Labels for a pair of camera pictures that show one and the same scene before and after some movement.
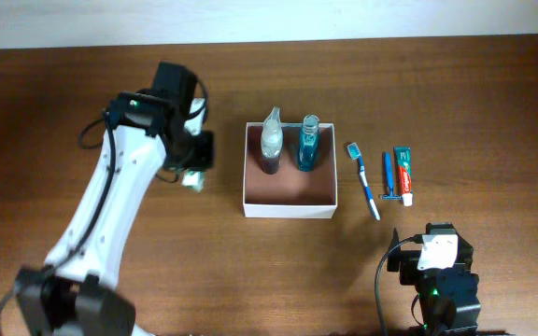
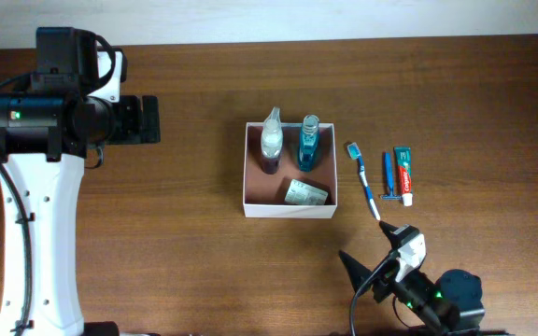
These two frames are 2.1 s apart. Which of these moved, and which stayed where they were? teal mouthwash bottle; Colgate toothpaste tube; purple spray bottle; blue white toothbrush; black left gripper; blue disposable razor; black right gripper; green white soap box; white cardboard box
Moved: black left gripper; green white soap box; black right gripper
Stayed: purple spray bottle; blue disposable razor; Colgate toothpaste tube; teal mouthwash bottle; blue white toothbrush; white cardboard box
